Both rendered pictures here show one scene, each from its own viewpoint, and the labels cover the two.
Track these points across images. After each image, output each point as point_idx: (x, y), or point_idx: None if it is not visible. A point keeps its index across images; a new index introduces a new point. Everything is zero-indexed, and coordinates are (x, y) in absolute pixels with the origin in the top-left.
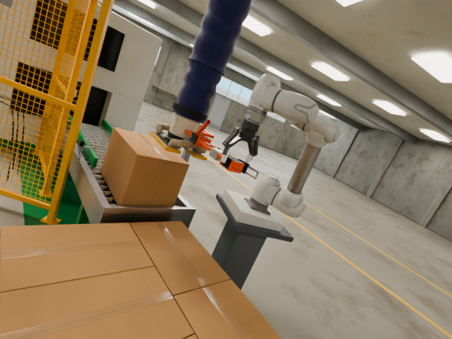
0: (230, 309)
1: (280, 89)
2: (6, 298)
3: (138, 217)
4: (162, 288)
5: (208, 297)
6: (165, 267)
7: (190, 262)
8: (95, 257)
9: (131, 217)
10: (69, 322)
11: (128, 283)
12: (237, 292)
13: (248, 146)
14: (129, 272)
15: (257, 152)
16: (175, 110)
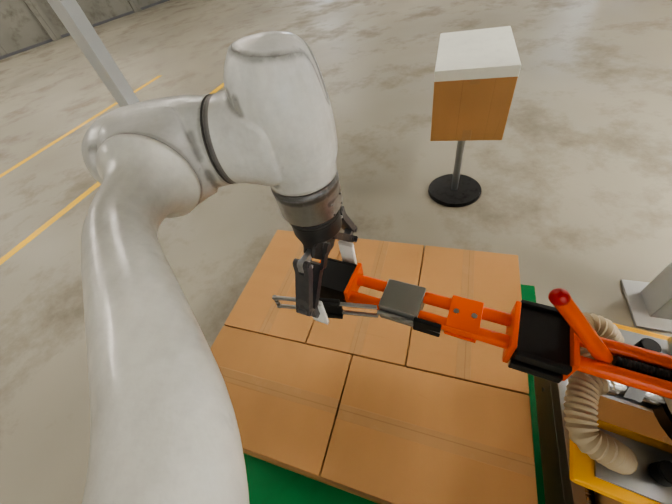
0: (290, 408)
1: (219, 91)
2: (417, 247)
3: (553, 428)
4: (366, 349)
5: (321, 395)
6: (396, 378)
7: (388, 429)
8: (443, 309)
9: (552, 412)
10: (377, 269)
11: (392, 321)
12: (297, 453)
13: (320, 281)
14: (406, 330)
15: (296, 303)
16: None
